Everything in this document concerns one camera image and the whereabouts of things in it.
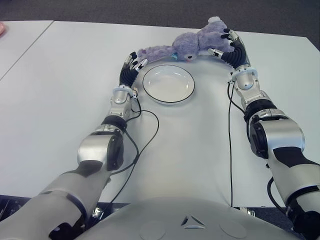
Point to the purple plush doll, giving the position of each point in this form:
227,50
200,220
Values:
190,43

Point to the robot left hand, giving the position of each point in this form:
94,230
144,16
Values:
127,75

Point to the grey robot torso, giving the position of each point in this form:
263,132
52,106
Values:
187,222

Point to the pink object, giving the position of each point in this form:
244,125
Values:
2,30

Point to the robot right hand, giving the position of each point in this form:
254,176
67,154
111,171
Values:
237,56

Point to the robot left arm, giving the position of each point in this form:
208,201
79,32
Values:
95,147

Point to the white plate with black rim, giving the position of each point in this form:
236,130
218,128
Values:
168,85

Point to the metal table frame bracket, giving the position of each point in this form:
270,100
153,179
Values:
250,212
97,212

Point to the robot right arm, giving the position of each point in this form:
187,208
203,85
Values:
282,135

